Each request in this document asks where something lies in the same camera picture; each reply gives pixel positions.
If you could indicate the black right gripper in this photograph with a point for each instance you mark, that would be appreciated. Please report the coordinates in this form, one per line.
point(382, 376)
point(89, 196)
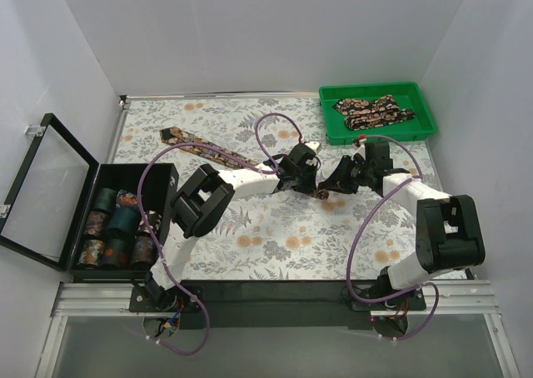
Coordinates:
point(344, 176)

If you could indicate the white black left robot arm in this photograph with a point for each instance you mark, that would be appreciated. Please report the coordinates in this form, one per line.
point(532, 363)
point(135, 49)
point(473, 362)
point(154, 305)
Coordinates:
point(201, 201)

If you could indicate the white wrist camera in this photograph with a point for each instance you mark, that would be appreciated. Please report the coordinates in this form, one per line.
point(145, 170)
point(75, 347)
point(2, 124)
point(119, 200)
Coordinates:
point(359, 146)
point(315, 146)

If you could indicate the orange dot rolled tie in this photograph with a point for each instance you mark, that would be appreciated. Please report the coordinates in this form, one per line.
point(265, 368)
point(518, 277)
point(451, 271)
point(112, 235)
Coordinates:
point(115, 254)

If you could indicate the black display box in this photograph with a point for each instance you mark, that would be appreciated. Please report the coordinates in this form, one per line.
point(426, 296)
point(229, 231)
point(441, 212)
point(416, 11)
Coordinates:
point(45, 211)

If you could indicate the floral patterned table mat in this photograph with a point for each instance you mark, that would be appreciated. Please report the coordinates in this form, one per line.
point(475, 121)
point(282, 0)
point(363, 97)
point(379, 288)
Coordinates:
point(284, 236)

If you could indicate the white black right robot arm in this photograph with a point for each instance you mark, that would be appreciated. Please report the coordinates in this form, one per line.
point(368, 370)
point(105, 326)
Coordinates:
point(447, 235)

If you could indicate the white floral rolled tie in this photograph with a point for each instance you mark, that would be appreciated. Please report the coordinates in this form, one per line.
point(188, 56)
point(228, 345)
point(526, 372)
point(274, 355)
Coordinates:
point(154, 221)

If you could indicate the brown pattern rolled tie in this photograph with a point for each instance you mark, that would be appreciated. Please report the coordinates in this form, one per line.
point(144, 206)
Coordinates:
point(144, 253)

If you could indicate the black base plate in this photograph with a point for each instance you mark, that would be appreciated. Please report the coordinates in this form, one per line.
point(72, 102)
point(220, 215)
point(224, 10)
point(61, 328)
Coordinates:
point(272, 304)

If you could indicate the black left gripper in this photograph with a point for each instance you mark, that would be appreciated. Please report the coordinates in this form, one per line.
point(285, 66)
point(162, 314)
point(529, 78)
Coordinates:
point(301, 180)

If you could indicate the floral tie in tray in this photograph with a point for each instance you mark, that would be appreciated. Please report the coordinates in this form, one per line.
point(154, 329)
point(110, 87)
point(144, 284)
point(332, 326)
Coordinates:
point(363, 114)

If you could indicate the cat print brown tie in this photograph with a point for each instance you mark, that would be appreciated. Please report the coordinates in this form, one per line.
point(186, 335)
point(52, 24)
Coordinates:
point(212, 152)

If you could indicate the green plastic tray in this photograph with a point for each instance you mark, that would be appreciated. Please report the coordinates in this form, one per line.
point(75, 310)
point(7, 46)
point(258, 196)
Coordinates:
point(407, 95)

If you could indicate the orange floral rolled tie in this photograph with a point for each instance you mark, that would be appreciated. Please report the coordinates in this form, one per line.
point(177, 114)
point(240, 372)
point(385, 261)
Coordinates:
point(126, 199)

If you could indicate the pink floral rolled tie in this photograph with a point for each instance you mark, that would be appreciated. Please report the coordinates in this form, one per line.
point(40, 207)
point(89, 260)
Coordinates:
point(96, 223)

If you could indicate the hexagon pattern rolled tie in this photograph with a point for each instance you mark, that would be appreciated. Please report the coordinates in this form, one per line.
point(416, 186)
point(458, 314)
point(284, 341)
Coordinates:
point(92, 252)

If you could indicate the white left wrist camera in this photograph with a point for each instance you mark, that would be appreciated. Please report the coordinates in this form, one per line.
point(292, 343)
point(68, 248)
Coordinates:
point(315, 146)

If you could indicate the aluminium frame rail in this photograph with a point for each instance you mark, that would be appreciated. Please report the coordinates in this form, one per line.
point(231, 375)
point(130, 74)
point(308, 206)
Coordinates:
point(457, 297)

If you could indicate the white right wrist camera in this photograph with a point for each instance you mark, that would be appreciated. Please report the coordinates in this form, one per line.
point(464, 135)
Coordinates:
point(359, 146)

